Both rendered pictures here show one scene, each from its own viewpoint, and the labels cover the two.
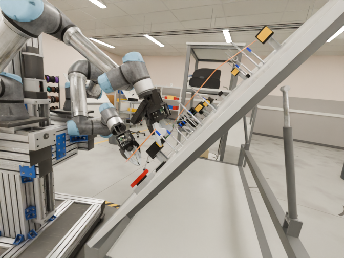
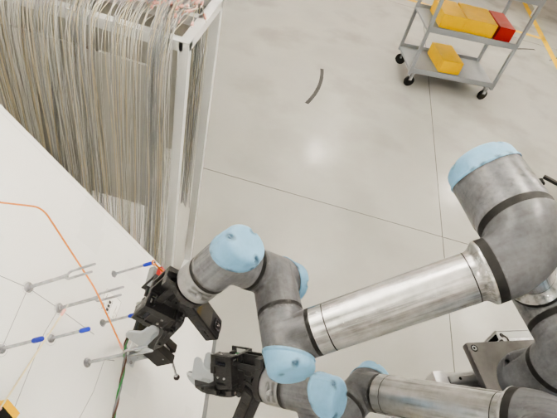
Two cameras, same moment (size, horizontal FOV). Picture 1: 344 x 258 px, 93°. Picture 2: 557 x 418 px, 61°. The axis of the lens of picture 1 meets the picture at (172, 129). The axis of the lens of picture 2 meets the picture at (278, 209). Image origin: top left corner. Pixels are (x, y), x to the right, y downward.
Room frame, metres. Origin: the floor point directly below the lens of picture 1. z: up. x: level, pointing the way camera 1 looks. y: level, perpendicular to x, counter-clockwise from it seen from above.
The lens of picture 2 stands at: (1.12, 0.01, 2.06)
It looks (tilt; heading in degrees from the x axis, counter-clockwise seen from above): 44 degrees down; 155
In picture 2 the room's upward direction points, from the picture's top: 17 degrees clockwise
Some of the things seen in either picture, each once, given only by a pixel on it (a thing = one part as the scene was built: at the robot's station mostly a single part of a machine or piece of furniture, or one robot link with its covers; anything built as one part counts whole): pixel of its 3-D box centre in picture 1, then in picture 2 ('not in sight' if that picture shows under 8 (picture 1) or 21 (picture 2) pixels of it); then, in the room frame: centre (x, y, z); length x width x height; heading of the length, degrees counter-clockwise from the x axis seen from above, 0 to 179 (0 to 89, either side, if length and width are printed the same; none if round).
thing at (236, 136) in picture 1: (241, 124); not in sight; (3.88, -1.65, 0.83); 1.18 x 0.72 x 1.65; 157
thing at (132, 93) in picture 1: (132, 102); not in sight; (7.43, 1.93, 0.83); 1.18 x 0.72 x 1.65; 158
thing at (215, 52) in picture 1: (202, 136); not in sight; (1.84, -0.37, 0.93); 0.61 x 0.50 x 1.85; 165
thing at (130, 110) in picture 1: (132, 112); not in sight; (6.26, 1.57, 0.54); 0.99 x 0.50 x 1.08; 159
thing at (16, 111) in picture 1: (9, 108); (542, 375); (0.84, 0.86, 1.21); 0.15 x 0.15 x 0.10
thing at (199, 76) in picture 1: (205, 79); not in sight; (1.76, -0.29, 1.56); 0.30 x 0.23 x 0.19; 77
